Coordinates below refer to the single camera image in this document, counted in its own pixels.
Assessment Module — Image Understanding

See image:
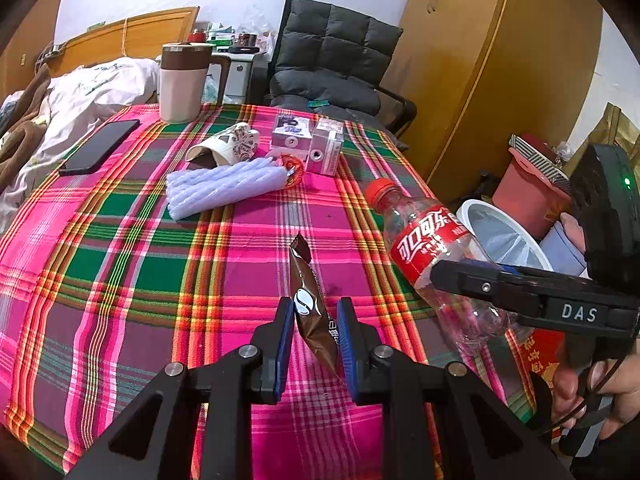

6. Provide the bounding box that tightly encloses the brown foil sachet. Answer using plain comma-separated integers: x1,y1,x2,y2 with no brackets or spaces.
289,232,346,376

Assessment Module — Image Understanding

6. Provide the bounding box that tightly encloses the plastic bottle red label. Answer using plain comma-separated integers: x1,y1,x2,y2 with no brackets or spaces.
364,177,536,361

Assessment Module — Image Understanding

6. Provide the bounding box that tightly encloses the white brown lidded mug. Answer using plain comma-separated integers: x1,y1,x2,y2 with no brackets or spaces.
159,42,232,125

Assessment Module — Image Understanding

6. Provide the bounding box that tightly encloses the large wooden wardrobe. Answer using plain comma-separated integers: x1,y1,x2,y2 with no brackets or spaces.
397,0,606,206

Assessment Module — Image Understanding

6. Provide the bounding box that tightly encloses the gold patterned bag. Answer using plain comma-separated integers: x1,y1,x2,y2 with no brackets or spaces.
580,102,640,161

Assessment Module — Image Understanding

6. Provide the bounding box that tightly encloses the white quilt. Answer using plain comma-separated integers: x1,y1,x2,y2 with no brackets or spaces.
0,57,161,231

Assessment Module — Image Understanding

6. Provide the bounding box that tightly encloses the brown blanket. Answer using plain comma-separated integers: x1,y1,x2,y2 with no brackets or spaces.
0,62,51,176

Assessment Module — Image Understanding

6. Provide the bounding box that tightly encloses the pink bucket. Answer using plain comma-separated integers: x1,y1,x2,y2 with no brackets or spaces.
492,157,571,238

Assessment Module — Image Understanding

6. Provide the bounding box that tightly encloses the red box gold print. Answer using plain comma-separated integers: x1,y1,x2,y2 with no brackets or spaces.
517,330,568,376

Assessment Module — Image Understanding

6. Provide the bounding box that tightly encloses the clear plastic bag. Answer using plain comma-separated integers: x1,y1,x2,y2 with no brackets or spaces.
240,7,276,41

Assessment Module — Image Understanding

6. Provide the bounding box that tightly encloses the purple white drink carton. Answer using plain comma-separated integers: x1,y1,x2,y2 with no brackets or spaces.
271,112,315,157
306,119,346,177

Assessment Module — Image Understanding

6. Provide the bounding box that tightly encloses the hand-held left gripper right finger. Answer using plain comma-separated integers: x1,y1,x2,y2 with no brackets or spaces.
336,297,573,480

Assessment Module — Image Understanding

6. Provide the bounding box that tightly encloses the person's right hand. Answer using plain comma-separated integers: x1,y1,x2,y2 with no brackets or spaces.
550,345,640,441

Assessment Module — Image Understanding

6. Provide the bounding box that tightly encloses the red plastic wrapper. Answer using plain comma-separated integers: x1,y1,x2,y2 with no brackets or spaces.
270,150,307,191

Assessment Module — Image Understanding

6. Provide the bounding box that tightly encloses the white bedside table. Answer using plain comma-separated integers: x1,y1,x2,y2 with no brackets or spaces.
210,42,271,106

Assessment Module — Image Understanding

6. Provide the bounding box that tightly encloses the pale green plastic bag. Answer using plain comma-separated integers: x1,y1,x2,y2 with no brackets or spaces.
202,72,223,103

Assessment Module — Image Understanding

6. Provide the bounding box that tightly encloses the grey quilted chair cushion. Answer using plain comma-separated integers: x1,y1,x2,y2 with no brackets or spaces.
269,0,405,117

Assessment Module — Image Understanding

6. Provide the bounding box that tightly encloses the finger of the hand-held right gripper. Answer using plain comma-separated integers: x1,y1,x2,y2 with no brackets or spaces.
431,259,546,318
487,262,593,295

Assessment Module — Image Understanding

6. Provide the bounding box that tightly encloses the pale blue cylindrical container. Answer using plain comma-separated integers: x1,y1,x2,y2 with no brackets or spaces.
540,212,588,273

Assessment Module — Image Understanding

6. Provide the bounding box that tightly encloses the pale blue bin liner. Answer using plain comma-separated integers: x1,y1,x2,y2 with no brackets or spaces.
470,207,548,271

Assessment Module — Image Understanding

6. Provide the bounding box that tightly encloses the black smartphone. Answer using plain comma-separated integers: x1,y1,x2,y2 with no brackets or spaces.
57,119,142,177

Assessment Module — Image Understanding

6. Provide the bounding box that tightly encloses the black office chair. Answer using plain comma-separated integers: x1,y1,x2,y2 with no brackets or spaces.
250,0,418,136

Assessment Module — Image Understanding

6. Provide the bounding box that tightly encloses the white round trash bin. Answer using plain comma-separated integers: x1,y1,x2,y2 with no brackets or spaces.
455,197,553,273

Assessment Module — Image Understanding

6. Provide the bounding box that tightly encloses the patterned paper cup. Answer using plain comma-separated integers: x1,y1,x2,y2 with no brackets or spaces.
186,122,260,168

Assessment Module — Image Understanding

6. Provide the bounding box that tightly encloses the wooden bed headboard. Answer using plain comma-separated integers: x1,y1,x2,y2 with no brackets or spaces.
47,6,201,78

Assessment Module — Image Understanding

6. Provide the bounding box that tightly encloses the striped box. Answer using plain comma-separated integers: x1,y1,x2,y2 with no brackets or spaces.
507,132,571,191

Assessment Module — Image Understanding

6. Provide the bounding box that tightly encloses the power strip with cables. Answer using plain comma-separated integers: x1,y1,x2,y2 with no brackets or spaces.
35,42,68,68

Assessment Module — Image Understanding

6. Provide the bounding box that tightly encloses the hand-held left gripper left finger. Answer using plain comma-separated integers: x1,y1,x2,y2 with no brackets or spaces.
65,296,296,480

